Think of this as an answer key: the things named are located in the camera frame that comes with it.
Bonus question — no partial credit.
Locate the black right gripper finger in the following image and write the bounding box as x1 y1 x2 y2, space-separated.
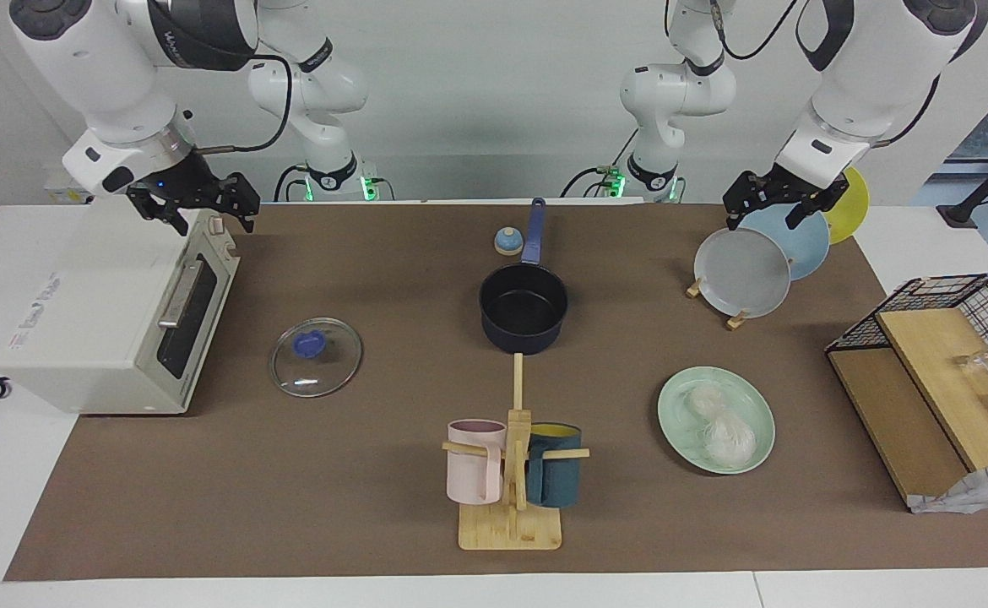
128 193 189 236
220 173 260 232

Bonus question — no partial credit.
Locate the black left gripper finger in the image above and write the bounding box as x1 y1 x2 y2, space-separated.
722 173 757 231
785 182 848 229

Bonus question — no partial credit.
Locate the glass lid with blue knob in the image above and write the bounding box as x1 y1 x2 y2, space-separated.
269 317 364 399

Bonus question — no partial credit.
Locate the light blue plate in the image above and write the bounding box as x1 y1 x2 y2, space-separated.
739 203 831 281

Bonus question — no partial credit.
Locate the yellow plate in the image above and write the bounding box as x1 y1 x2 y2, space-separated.
823 166 870 246

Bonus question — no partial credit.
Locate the grey plate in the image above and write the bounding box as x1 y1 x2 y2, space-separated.
694 228 792 319

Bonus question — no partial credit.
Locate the wooden plate rack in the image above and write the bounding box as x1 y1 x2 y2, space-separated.
686 274 750 331

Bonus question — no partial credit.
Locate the green plate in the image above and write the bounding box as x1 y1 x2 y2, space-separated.
657 366 776 475

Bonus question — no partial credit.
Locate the cream toaster oven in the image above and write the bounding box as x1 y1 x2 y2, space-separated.
0 207 242 416

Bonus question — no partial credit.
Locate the wooden shelf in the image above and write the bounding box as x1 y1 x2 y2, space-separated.
828 308 988 508

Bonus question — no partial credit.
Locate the clear glass cup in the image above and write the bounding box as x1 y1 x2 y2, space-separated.
954 346 988 394

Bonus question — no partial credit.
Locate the brown table mat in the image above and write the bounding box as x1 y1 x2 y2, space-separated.
4 203 988 582

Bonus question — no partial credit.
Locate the grey patterned bag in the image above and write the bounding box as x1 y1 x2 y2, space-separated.
908 459 988 514

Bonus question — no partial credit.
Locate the teal mug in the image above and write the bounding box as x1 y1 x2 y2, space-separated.
525 422 583 509

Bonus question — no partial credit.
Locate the pink mug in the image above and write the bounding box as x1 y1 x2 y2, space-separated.
447 419 508 506

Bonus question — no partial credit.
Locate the wooden mug tree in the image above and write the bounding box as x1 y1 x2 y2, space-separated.
442 353 590 551

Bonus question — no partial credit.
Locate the black base cable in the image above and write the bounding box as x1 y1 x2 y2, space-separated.
273 165 309 204
560 127 640 199

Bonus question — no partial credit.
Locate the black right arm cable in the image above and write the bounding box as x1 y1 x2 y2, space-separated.
198 52 294 155

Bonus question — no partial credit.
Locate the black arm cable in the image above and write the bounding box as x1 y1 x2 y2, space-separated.
198 52 294 155
874 72 944 149

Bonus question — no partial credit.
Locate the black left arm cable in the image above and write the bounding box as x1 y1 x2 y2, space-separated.
874 72 944 149

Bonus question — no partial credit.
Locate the dark pot with blue handle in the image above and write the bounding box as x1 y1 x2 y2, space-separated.
479 198 569 356

